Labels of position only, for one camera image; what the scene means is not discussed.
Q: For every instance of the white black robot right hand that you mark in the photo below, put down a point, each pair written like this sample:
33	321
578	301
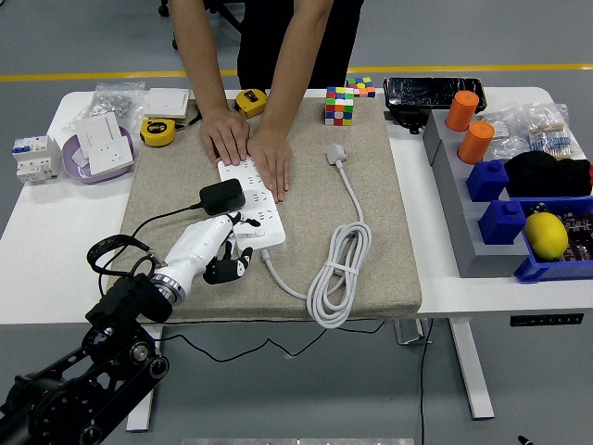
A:
524	441

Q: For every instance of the black table control panel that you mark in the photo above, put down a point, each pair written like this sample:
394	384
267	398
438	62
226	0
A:
546	320

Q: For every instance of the person's left hand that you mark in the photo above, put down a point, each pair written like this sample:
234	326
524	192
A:
273	157

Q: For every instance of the orange cylinder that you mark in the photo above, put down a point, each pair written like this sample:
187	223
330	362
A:
462	111
477	143

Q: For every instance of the beige fabric mat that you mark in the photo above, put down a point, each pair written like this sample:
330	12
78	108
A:
301	222

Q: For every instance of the grey-white three-pin plug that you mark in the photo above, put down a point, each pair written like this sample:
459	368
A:
334	153

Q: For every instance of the person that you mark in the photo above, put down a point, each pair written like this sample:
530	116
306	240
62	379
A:
287	41

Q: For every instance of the purple bowl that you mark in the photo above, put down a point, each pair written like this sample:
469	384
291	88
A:
74	168

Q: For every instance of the white socket panel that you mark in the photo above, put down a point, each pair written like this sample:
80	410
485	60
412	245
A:
111	155

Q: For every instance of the clear bag of small parts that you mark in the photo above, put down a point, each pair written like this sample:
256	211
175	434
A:
502	136

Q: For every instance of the person's right forearm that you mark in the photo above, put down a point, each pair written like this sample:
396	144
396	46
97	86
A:
199	55

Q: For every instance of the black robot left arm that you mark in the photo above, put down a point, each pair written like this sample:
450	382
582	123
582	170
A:
92	375

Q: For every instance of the blue plastic bin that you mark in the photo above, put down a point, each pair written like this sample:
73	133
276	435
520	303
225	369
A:
546	272

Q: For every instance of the black plastic-wrapped tray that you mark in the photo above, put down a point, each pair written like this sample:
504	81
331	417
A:
431	92

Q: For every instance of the person's right hand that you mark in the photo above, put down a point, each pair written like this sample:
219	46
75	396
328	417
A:
227	136

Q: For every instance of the grey under-table bracket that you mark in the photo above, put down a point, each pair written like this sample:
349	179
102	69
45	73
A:
407	333

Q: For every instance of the grey stepped block holder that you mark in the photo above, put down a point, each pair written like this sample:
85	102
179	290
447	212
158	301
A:
463	222

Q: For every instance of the white circuit breaker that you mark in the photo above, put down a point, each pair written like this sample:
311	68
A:
34	160

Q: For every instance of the black power adapter plug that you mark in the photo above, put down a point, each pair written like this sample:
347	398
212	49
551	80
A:
222	197

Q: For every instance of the white table leg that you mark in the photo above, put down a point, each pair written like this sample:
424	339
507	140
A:
141	415
472	371

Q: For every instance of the dark circuit boards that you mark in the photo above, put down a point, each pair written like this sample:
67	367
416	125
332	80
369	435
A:
579	232

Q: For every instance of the large colourful puzzle cube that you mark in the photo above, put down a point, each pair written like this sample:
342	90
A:
339	106

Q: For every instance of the yellow black tape measure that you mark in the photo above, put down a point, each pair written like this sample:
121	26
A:
157	132

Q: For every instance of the black cloth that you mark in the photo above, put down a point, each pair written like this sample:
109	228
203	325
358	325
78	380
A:
549	174

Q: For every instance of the clear bag of screws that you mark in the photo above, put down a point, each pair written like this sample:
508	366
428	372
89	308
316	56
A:
113	99

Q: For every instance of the white power strip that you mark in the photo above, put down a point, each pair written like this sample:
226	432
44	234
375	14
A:
268	232

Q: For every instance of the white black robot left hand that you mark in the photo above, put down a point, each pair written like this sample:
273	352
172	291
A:
199	245

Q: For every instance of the blue plastic block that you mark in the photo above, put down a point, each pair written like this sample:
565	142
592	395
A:
486	181
502	223

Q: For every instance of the small colourful puzzle cube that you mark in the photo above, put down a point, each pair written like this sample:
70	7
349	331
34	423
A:
363	87

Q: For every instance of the clear bag of resistors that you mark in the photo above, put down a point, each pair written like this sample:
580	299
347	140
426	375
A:
553	134

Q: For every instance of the black office chair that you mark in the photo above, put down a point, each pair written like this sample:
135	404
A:
175	44

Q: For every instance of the yellow lemon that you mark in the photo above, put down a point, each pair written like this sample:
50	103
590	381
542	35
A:
546	236

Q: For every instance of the white switch panel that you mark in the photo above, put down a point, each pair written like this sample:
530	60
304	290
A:
98	132

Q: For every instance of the white wall switch plate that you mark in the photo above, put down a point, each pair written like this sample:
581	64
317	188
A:
166	102

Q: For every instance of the person's left forearm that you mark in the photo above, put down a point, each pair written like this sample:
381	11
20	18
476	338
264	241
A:
296	60

